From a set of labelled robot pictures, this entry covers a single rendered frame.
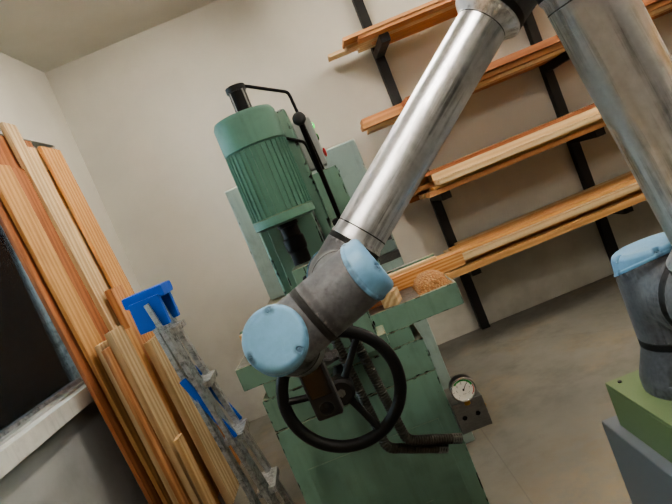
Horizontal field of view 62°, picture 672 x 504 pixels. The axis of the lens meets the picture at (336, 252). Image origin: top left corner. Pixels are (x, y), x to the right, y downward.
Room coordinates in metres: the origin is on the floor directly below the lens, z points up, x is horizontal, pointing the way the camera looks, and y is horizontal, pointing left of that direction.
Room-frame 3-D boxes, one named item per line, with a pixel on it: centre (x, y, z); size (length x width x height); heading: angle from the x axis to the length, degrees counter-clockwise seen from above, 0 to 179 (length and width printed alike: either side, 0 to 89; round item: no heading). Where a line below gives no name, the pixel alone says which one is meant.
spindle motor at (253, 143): (1.55, 0.09, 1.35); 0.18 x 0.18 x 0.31
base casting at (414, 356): (1.67, 0.09, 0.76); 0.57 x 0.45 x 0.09; 178
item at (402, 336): (1.49, 0.10, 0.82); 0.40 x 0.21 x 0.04; 88
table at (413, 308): (1.44, 0.05, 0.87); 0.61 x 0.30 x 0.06; 88
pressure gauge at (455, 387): (1.33, -0.16, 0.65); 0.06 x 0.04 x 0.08; 88
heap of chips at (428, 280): (1.45, -0.20, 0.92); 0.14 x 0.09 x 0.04; 178
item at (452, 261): (1.54, -0.05, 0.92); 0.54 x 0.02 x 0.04; 88
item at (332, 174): (1.76, -0.06, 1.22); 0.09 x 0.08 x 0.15; 178
